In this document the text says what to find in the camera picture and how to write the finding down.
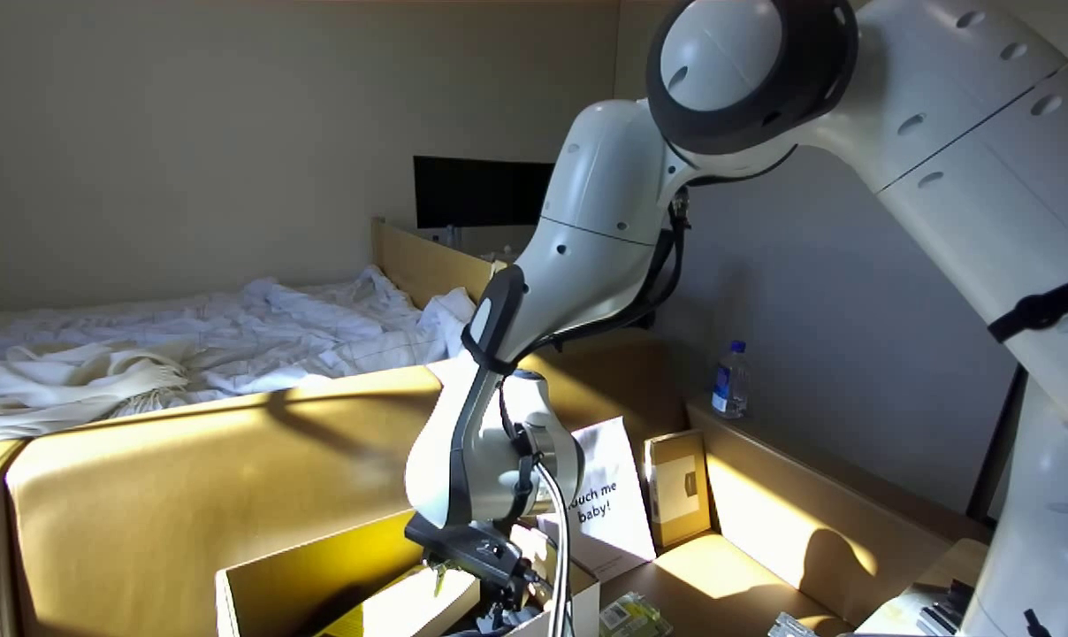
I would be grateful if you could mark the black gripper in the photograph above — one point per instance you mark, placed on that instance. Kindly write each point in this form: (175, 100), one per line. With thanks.
(475, 552)

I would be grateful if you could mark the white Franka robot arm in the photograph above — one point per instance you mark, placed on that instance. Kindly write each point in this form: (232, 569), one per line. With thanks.
(971, 152)

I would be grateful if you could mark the open cardboard box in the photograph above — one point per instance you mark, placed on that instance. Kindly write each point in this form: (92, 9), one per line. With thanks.
(608, 384)
(287, 577)

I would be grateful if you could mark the small labelled cardboard box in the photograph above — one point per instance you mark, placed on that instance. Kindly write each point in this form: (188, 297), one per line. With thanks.
(676, 484)

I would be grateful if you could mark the printed paper sign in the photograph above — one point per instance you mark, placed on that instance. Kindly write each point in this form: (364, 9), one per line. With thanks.
(608, 495)

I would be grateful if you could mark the blue label water bottle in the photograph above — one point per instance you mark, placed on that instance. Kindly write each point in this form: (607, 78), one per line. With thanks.
(731, 388)

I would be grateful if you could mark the crumpled plastic wrapper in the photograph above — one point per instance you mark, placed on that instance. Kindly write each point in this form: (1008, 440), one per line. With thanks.
(789, 625)

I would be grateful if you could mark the white crumpled bedding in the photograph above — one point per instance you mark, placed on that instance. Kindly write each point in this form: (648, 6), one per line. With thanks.
(183, 354)

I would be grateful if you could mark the black computer monitor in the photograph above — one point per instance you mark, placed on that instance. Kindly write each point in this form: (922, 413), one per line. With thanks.
(475, 193)

